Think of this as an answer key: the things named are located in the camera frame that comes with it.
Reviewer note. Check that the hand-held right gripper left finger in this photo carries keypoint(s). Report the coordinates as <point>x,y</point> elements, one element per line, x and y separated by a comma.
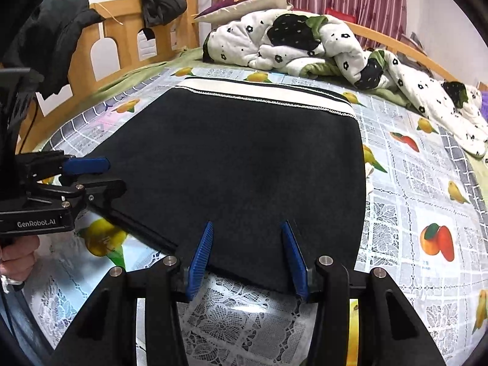
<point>200,259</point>

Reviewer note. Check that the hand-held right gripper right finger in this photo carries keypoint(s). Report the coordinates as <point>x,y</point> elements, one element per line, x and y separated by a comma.
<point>295,259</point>

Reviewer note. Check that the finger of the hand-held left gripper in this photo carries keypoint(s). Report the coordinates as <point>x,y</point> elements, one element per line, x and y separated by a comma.
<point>103,190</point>
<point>85,165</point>

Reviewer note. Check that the black pants with white stripe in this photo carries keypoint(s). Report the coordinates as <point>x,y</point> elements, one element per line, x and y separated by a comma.
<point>247,160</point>

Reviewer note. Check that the person's left hand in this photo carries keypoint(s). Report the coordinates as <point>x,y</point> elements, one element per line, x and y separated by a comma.
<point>17,263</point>

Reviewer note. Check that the fruit print bed sheet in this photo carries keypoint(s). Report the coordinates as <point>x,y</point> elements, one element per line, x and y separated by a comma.
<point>400,198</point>

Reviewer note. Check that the black hanging jacket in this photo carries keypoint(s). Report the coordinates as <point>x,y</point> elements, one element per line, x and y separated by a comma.
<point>49,34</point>

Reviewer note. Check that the dark grey hanging garment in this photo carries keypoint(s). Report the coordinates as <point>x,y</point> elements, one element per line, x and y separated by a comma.
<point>160,3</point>

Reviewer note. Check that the white floral quilt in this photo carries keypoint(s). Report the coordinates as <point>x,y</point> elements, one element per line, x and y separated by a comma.
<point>247,45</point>

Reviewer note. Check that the cream and purple pillow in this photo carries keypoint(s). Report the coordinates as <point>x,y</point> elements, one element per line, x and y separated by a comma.
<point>228,11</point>

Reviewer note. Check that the purple cloth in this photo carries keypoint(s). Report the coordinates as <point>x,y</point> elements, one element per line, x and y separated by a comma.
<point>484,103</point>

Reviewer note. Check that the red cloth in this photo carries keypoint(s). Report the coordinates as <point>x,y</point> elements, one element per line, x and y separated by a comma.
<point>339,15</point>

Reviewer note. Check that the wooden bed frame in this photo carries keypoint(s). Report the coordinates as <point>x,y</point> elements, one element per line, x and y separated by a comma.
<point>114,26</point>

